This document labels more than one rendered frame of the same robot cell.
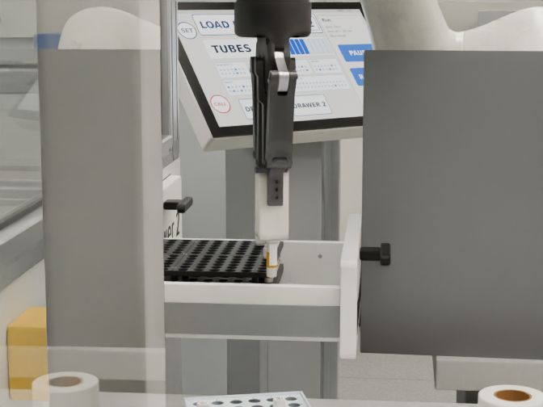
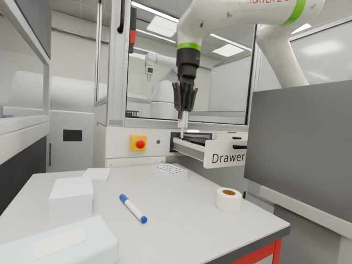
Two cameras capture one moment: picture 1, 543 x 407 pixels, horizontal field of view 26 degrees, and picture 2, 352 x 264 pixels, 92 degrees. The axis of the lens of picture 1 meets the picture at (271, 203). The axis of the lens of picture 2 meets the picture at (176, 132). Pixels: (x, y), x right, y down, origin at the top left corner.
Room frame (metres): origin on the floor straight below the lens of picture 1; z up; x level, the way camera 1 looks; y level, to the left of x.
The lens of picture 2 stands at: (0.75, -0.55, 1.00)
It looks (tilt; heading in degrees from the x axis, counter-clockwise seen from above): 4 degrees down; 55
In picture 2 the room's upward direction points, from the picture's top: 4 degrees clockwise
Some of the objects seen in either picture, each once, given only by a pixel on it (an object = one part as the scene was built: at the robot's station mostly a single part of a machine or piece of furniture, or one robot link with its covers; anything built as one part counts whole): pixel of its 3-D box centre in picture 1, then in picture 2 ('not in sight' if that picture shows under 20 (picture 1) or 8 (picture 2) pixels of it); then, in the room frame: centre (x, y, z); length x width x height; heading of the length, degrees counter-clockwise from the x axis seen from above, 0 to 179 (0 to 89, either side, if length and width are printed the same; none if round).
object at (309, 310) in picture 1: (178, 283); (201, 146); (1.38, 0.11, 0.86); 0.40 x 0.26 x 0.06; 84
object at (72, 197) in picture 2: not in sight; (73, 195); (0.78, -0.05, 0.79); 0.13 x 0.09 x 0.05; 84
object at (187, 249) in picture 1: (185, 279); (202, 145); (1.38, 0.10, 0.87); 0.22 x 0.18 x 0.06; 84
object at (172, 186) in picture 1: (159, 225); (231, 142); (1.70, 0.17, 0.87); 0.29 x 0.02 x 0.11; 174
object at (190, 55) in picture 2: not in sight; (187, 60); (1.16, 0.00, 1.23); 0.12 x 0.09 x 0.06; 100
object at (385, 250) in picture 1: (375, 253); (238, 146); (1.36, -0.12, 0.91); 0.07 x 0.04 x 0.01; 174
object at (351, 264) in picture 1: (351, 279); (232, 153); (1.36, -0.10, 0.87); 0.29 x 0.02 x 0.11; 174
